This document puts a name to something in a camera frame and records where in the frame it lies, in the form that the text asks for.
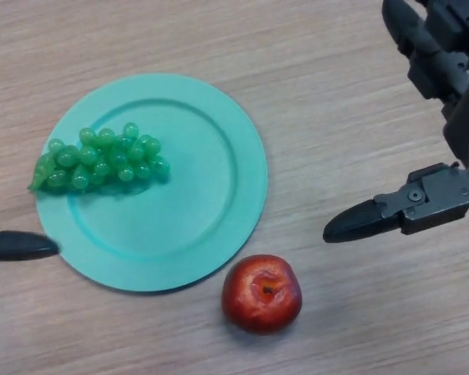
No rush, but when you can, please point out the green grapes bunch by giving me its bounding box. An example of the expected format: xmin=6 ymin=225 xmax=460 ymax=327
xmin=27 ymin=122 xmax=171 ymax=195

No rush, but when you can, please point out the teal round plate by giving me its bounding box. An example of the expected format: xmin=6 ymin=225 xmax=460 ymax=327
xmin=35 ymin=73 xmax=268 ymax=293

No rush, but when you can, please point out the red apple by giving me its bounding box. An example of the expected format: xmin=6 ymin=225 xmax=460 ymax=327
xmin=221 ymin=253 xmax=303 ymax=336

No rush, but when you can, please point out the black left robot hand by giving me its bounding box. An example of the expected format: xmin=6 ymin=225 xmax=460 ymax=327
xmin=0 ymin=230 xmax=62 ymax=273

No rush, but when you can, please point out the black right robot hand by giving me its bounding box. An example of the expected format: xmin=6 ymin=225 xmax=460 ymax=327
xmin=322 ymin=0 xmax=469 ymax=244

